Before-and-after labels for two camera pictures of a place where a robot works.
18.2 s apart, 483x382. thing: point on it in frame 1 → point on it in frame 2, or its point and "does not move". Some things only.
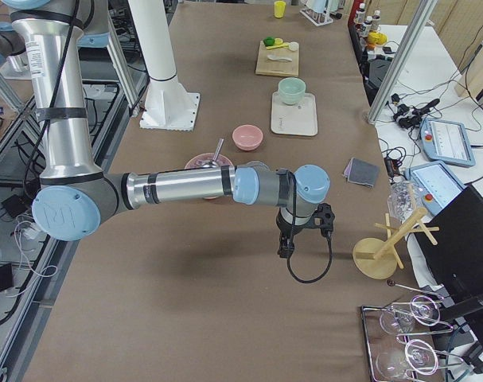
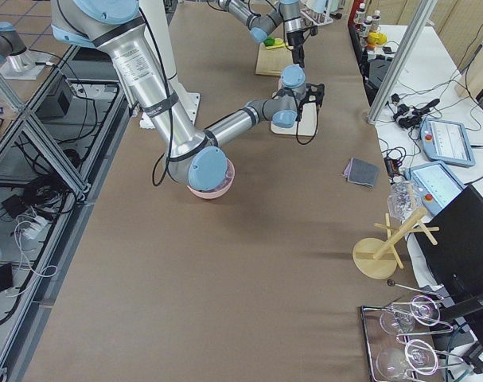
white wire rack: x=318 y=19 does not move
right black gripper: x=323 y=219 → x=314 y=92
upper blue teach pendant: x=445 y=142 does not move
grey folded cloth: x=359 y=171 does not move
